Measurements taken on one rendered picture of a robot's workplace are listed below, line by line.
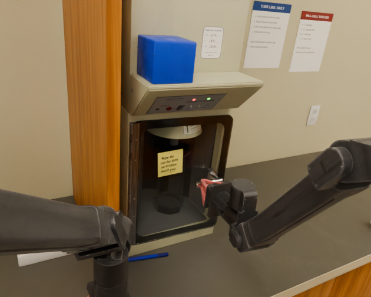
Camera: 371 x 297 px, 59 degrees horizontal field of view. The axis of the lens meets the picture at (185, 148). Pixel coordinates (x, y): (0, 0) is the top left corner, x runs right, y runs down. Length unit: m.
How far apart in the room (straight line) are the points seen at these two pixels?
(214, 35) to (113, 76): 0.31
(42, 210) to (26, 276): 0.71
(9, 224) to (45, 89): 0.93
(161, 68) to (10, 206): 0.47
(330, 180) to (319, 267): 0.76
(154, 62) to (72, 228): 0.41
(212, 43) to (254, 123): 0.84
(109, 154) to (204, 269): 0.50
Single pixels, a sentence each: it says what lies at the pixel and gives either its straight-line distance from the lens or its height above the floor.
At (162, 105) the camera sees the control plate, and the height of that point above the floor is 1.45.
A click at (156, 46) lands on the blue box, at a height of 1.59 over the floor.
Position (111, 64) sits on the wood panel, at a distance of 0.70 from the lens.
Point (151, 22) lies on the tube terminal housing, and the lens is 0.81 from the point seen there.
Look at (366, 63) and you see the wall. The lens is 2.17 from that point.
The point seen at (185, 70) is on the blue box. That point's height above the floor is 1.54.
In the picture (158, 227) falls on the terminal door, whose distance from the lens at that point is 1.04.
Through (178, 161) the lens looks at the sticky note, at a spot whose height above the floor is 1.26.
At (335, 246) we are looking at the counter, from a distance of 1.32.
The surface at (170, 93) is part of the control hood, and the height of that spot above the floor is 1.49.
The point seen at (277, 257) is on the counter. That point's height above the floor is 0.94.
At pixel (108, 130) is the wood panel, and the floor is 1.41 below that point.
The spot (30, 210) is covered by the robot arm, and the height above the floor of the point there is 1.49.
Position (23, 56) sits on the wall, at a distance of 1.20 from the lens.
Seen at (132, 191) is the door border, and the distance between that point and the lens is 0.93.
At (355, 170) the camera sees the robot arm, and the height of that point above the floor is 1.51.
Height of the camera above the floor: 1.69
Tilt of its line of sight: 25 degrees down
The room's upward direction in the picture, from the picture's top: 6 degrees clockwise
